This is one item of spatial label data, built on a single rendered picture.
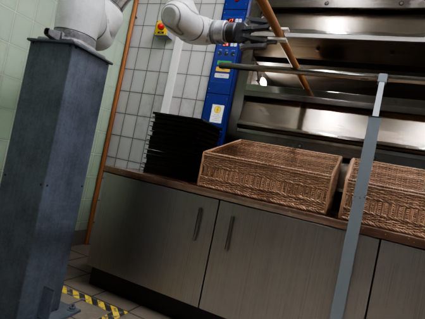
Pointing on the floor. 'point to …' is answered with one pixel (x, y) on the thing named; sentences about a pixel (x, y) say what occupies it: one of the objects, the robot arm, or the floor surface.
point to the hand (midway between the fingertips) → (278, 35)
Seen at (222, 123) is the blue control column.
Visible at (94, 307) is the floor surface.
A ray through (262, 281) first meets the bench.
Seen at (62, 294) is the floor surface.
